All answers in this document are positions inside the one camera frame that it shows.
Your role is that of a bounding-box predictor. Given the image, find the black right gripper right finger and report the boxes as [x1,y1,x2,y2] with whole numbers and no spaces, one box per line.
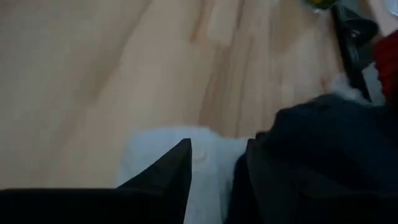
[247,139,301,224]

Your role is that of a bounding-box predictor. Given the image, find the red plastic laundry basket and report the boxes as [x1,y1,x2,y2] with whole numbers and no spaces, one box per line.
[373,29,398,102]

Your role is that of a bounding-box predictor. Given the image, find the white button shirt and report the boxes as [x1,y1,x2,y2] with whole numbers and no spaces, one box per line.
[115,125,251,224]

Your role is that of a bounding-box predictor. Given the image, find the navy blue garment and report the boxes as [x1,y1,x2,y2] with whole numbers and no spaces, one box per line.
[225,93,398,224]

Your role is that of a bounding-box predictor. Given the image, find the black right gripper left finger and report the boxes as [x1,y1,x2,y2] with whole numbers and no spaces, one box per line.
[117,138,193,224]

